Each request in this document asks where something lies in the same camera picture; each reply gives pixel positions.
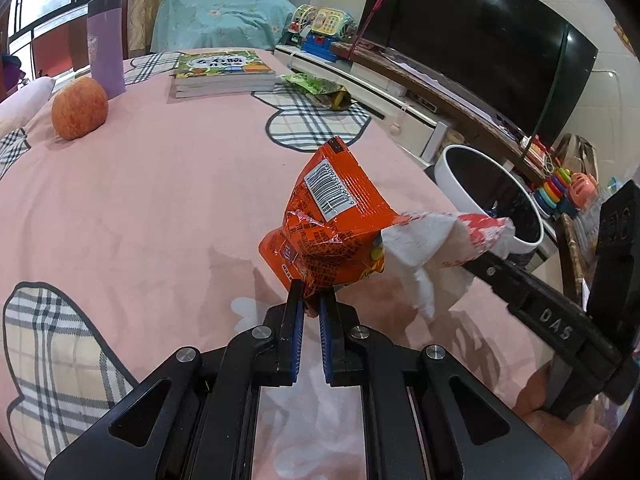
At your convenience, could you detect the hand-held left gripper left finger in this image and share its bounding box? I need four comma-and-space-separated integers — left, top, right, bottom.
45, 280, 306, 480

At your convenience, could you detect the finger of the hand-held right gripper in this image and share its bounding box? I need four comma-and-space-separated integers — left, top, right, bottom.
462, 250, 537, 319

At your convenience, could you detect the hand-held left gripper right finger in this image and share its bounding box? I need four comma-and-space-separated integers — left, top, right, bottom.
317, 290, 571, 480

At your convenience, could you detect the red white tissue pack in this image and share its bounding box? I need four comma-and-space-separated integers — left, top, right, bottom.
380, 210, 517, 319

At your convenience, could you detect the orange-red snack packet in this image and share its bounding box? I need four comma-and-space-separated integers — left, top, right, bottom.
258, 136, 407, 319

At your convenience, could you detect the white round bin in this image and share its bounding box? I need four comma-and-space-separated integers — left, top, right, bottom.
432, 144, 545, 262

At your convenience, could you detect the person's right hand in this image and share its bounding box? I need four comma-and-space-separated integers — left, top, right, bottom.
515, 367, 623, 480

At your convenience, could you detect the rainbow stacking rings toy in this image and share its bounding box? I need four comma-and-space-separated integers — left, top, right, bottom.
532, 167, 574, 217

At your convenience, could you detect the pink plastic toy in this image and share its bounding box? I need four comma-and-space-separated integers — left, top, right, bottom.
567, 172, 599, 212

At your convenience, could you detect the red toy phone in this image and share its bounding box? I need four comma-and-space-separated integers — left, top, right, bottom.
520, 135, 552, 167

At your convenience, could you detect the wooden television riser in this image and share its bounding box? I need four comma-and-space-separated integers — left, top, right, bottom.
330, 40, 551, 187

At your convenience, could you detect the white television cabinet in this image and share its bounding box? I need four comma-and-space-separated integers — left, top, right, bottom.
274, 42, 451, 164

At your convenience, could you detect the black flat television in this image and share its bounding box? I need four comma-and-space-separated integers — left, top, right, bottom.
357, 0, 600, 147

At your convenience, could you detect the green foil packet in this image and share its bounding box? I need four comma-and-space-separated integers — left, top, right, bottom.
280, 72, 352, 112

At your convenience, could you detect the white-edged book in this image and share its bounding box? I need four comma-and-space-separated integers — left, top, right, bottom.
173, 76, 278, 100

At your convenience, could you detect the colourful toy cash register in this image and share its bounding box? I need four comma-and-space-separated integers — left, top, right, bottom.
302, 6, 359, 62

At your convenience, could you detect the pink ribbon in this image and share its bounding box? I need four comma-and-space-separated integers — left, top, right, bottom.
347, 0, 409, 59

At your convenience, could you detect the toy with round wheel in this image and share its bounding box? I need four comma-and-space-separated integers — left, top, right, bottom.
282, 4, 319, 47

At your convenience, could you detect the red apple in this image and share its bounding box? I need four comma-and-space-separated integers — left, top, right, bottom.
51, 76, 110, 141

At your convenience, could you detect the turquoise furniture cover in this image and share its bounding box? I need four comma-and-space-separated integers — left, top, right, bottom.
150, 0, 299, 54

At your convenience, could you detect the purple bottle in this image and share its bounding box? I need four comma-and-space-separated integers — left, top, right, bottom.
87, 0, 127, 99

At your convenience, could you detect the pale pink pillow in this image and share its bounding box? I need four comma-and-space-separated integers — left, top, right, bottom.
0, 77, 56, 139

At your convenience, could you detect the brown framed window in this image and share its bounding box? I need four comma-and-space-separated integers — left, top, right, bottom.
0, 0, 134, 92

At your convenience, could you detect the red paper wall decoration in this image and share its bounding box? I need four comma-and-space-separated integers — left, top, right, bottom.
615, 19, 640, 57

